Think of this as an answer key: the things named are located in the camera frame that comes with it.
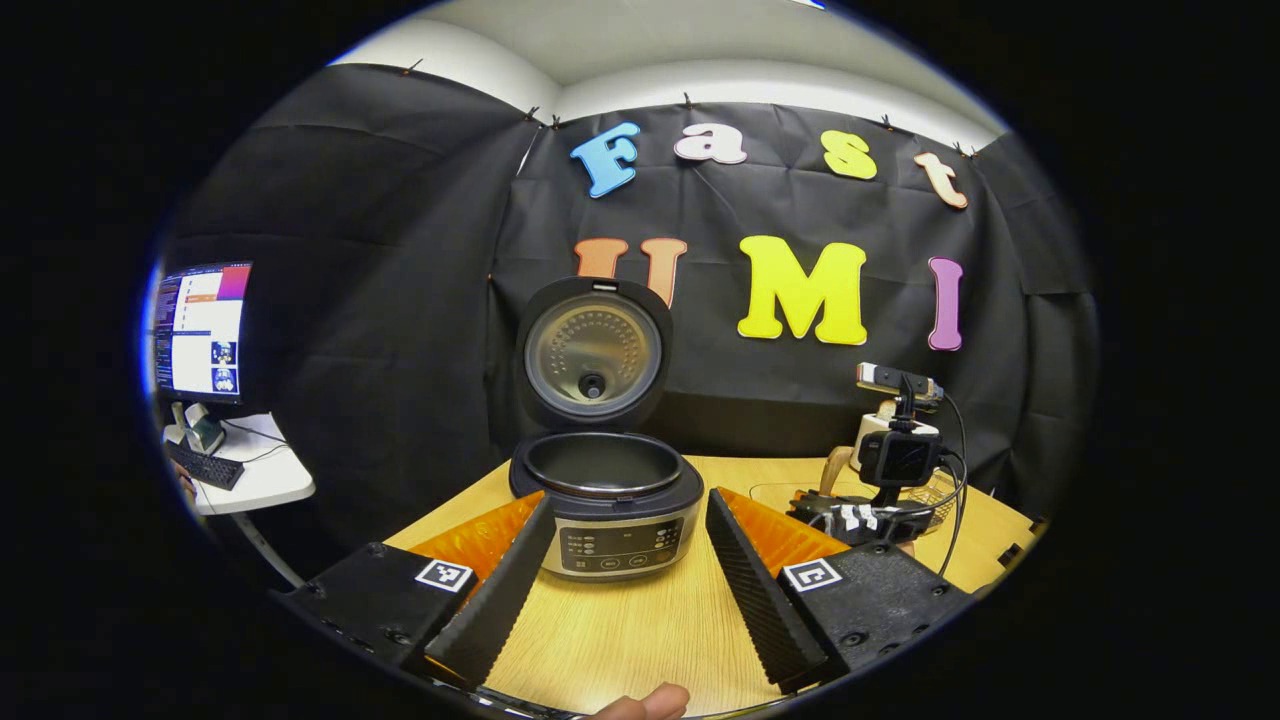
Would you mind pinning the small grey box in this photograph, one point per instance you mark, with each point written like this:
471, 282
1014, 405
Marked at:
205, 432

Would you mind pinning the white toaster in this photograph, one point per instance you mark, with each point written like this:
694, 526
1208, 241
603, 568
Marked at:
868, 425

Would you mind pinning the black backdrop cloth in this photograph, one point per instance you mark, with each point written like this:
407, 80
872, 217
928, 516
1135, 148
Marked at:
380, 300

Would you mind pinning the black keyboard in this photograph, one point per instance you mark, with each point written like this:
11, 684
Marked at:
205, 465

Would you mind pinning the wooden spoon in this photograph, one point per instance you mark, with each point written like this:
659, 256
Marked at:
835, 470

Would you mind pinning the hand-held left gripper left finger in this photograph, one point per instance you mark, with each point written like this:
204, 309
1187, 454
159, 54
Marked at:
495, 600

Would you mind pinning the computer monitor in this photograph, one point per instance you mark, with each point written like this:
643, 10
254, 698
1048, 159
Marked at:
205, 330

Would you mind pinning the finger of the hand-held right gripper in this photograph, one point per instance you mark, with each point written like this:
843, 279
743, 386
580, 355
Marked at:
815, 508

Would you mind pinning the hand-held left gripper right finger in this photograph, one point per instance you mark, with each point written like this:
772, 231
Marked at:
760, 600

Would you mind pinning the dark grey rice cooker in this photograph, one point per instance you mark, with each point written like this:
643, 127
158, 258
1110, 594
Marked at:
620, 500

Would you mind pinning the clear rice container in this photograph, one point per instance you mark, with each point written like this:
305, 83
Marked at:
780, 495

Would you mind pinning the white side table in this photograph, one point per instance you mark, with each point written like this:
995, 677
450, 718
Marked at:
270, 475

